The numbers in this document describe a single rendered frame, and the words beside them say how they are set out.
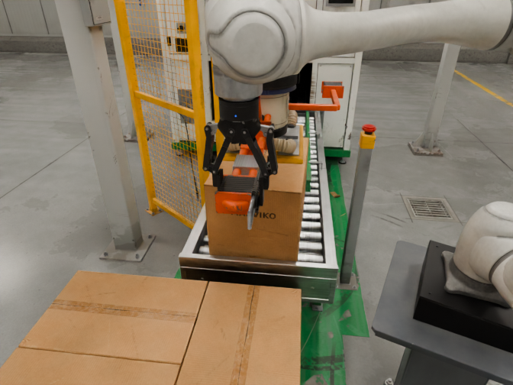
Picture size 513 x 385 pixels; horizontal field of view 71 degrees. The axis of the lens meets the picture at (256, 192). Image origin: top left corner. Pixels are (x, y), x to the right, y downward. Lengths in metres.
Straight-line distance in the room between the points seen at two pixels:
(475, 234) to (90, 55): 1.94
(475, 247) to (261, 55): 0.91
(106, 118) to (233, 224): 1.09
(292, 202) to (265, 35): 1.07
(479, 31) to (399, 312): 0.84
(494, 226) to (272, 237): 0.82
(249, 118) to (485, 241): 0.76
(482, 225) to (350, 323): 1.23
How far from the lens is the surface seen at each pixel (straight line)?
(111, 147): 2.36
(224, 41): 0.45
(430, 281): 1.28
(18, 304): 2.67
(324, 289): 1.69
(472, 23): 0.79
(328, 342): 2.12
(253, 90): 0.66
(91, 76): 2.26
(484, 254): 1.17
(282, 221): 1.50
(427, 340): 1.25
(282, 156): 1.21
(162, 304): 1.56
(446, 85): 4.39
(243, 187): 0.75
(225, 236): 1.60
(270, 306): 1.51
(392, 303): 1.31
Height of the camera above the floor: 1.65
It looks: 30 degrees down
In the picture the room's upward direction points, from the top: straight up
